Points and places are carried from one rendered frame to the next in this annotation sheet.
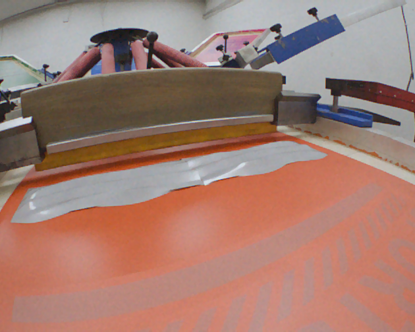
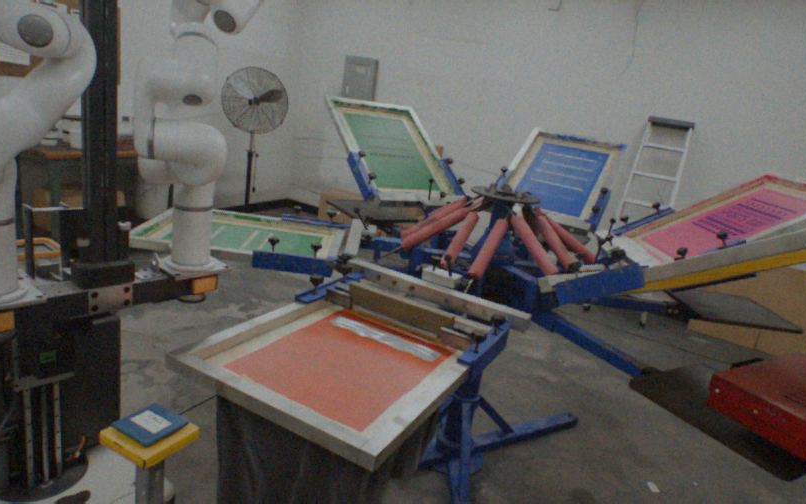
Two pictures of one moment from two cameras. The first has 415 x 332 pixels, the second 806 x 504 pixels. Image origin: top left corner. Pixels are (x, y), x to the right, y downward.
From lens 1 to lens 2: 152 cm
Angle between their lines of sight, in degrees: 48
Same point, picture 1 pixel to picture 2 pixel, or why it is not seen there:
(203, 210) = (365, 343)
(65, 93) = (364, 292)
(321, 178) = (401, 358)
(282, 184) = (389, 351)
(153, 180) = (369, 332)
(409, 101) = not seen: outside the picture
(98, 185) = (357, 326)
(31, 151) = (347, 304)
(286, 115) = (445, 339)
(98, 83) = (375, 294)
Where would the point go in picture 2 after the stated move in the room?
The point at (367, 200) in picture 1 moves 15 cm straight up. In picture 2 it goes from (392, 365) to (400, 314)
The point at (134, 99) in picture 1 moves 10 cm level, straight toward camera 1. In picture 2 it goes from (385, 305) to (365, 313)
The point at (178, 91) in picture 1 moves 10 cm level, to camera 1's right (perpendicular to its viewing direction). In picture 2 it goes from (400, 309) to (420, 323)
